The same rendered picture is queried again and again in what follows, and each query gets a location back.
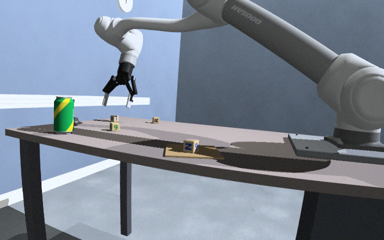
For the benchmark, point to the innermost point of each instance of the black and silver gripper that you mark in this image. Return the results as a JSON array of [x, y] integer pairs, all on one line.
[[124, 73]]

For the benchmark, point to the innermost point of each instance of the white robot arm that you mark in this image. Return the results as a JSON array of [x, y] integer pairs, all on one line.
[[350, 85]]

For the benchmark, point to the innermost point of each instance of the green and yellow drink can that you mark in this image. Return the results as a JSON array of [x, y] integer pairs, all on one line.
[[63, 122]]

